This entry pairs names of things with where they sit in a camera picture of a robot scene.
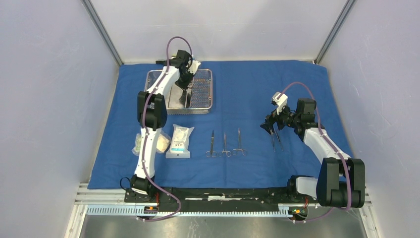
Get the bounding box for slotted cable duct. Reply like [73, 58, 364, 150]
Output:
[86, 205, 306, 218]

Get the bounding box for steel needle holder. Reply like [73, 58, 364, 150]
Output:
[179, 89, 192, 108]

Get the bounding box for white sterile packet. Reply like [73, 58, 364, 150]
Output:
[165, 124, 194, 159]

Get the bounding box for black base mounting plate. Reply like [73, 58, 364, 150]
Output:
[124, 187, 317, 213]

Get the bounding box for green sterile packet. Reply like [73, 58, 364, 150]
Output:
[132, 133, 142, 157]

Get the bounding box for steel hemostat forceps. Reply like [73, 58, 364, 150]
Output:
[232, 128, 247, 156]

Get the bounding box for beige gauze packet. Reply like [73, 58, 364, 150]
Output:
[156, 130, 171, 154]

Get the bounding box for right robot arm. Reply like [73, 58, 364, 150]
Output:
[260, 95, 366, 209]

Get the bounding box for steel surgical scissors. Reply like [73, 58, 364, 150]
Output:
[206, 131, 217, 158]

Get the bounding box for metal mesh tray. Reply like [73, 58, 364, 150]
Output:
[164, 69, 213, 115]

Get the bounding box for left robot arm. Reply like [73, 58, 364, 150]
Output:
[130, 50, 197, 202]

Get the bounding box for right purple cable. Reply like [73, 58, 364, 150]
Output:
[280, 81, 352, 224]

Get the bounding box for steel toothed tissue forceps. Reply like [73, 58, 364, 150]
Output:
[274, 129, 284, 151]

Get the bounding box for blue surgical wrap cloth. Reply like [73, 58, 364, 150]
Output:
[88, 60, 352, 189]

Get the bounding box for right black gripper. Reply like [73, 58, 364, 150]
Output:
[260, 102, 300, 135]

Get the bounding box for steel ring-handled forceps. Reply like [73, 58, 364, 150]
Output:
[218, 133, 232, 157]

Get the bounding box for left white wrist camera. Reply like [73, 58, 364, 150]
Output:
[188, 60, 201, 75]

